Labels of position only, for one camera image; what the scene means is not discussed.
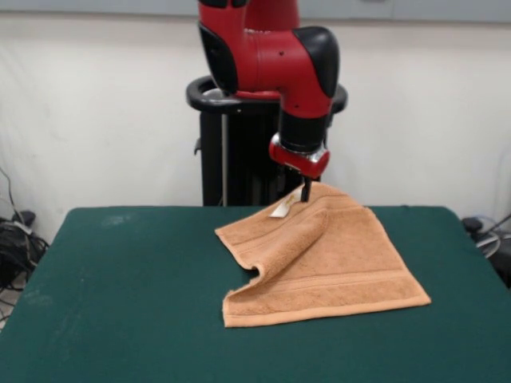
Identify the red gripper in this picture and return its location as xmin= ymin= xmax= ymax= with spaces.
xmin=267 ymin=133 xmax=331 ymax=203

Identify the orange-brown towel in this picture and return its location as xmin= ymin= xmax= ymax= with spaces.
xmin=214 ymin=182 xmax=433 ymax=329

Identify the dark green table cloth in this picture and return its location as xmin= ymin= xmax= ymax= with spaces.
xmin=0 ymin=206 xmax=511 ymax=383

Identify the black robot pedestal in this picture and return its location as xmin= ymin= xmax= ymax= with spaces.
xmin=185 ymin=73 xmax=348 ymax=207

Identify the black cable tangle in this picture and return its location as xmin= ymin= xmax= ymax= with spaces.
xmin=473 ymin=213 xmax=511 ymax=288
xmin=0 ymin=167 xmax=51 ymax=324

